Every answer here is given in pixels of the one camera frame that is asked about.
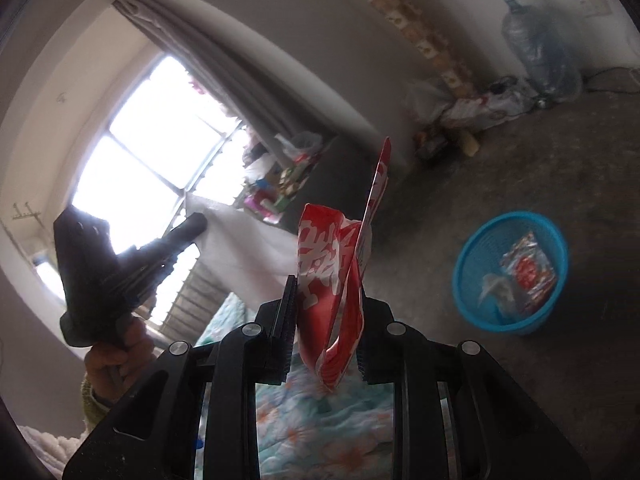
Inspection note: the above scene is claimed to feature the person's left forearm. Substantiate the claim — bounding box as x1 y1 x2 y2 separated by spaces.
80 377 113 433

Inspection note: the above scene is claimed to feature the clear red print plastic bag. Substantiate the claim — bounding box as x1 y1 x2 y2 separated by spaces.
500 232 558 306

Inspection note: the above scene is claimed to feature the white fluffy cloth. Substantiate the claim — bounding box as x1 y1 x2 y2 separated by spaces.
17 425 83 468

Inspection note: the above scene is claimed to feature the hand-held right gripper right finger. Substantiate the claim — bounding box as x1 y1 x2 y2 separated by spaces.
355 295 591 480

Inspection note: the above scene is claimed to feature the person's left hand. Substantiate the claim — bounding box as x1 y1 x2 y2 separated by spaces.
82 317 157 406

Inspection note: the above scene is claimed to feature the grey cabinet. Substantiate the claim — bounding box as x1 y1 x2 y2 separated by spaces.
280 135 416 241

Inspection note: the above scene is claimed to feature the grey curtain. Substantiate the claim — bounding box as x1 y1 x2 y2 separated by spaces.
112 0 341 141

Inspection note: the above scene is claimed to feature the pile of colourful packets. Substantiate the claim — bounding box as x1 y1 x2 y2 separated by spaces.
242 147 321 226

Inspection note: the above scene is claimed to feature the large window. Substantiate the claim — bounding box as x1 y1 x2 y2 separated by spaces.
32 55 251 331

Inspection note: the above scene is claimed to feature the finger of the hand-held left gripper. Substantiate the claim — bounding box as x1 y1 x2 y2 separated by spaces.
150 212 208 261

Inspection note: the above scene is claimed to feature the large clear water jug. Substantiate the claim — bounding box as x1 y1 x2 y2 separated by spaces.
500 0 583 103

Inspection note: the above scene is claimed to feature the blue plastic basket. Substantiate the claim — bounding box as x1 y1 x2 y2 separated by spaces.
452 211 570 337

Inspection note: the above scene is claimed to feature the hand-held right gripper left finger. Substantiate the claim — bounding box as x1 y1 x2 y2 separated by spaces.
62 275 298 480

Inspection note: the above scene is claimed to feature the metal window railing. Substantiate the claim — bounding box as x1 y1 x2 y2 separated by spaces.
150 255 231 331

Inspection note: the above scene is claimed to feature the black floor cable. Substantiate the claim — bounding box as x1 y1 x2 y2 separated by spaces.
582 67 640 93

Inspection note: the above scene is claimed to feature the small white plastic bag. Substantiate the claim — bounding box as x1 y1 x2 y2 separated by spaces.
275 132 322 161

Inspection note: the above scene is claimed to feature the red and white plastic bag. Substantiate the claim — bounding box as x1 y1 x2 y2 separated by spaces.
295 137 393 396

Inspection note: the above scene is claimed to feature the patterned paper roll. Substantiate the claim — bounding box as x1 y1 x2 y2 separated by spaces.
369 0 478 106

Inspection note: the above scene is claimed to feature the translucent plastic bag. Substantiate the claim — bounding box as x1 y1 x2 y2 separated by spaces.
405 80 451 126

